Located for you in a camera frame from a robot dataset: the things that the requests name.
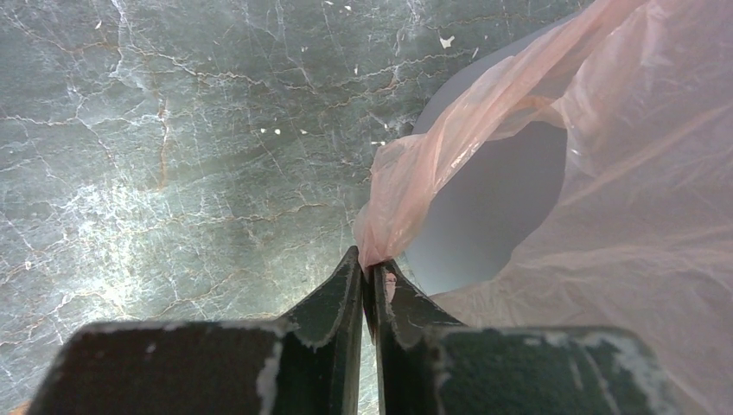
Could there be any pink translucent trash bag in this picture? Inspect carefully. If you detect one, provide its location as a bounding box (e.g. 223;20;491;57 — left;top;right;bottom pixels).
353;1;732;414

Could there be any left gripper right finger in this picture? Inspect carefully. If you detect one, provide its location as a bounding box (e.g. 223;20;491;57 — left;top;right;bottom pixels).
364;261;679;414

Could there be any grey plastic trash bin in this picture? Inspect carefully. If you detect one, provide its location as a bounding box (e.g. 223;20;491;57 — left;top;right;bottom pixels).
403;11;574;296

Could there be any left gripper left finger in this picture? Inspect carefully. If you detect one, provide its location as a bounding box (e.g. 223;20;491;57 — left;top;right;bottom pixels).
28;247;363;414

